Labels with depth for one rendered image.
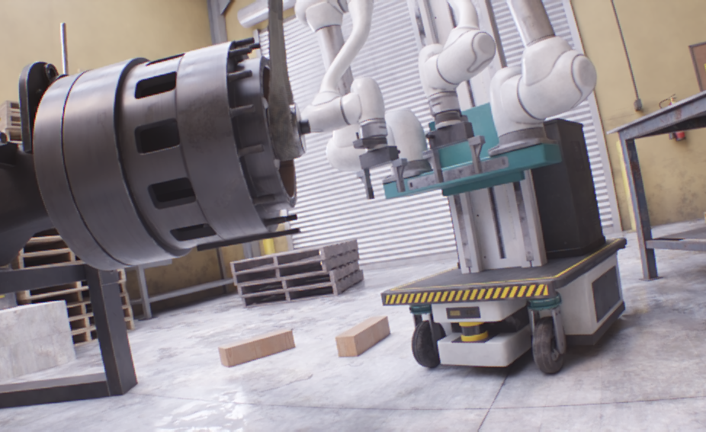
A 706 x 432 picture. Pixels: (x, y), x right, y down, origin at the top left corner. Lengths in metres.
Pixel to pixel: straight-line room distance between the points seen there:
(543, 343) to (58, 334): 3.15
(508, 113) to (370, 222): 5.49
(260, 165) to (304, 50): 6.73
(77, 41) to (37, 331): 4.34
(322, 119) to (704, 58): 5.51
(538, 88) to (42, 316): 3.31
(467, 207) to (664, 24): 5.09
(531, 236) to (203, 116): 1.20
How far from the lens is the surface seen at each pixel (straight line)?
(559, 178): 1.90
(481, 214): 1.91
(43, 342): 3.71
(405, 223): 6.72
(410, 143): 1.81
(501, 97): 1.60
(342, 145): 1.88
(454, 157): 1.86
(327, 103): 1.63
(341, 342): 2.24
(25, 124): 1.38
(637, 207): 2.92
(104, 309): 2.36
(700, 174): 6.41
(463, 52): 1.29
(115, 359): 2.38
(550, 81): 1.45
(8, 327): 3.60
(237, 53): 1.17
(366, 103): 1.58
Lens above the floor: 0.55
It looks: 2 degrees up
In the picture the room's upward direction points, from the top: 10 degrees counter-clockwise
